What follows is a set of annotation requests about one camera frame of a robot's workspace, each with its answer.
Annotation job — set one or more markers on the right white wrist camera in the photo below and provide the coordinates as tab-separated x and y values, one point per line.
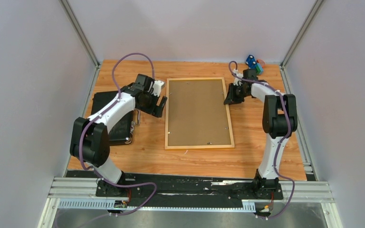
238	77

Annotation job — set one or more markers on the brown backing board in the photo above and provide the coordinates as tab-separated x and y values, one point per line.
198	111

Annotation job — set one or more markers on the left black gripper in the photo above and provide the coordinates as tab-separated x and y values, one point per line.
157	110

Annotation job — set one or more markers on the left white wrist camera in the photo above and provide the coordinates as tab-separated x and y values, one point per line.
157	87

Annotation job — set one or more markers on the blue green toy blocks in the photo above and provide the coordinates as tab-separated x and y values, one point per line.
251	62

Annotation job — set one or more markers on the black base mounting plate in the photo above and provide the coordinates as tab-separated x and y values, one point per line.
172	191

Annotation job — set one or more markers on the wooden picture frame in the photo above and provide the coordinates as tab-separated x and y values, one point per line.
199	146

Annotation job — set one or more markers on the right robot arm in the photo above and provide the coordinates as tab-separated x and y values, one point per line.
279	121

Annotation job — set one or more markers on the orange round object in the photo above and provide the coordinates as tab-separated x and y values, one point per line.
261	62

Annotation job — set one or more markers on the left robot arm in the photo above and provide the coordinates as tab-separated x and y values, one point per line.
90	136

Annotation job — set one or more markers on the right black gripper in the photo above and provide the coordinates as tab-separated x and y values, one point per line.
231	98

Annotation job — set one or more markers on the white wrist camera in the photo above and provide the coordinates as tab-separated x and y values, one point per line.
157	87
238	77

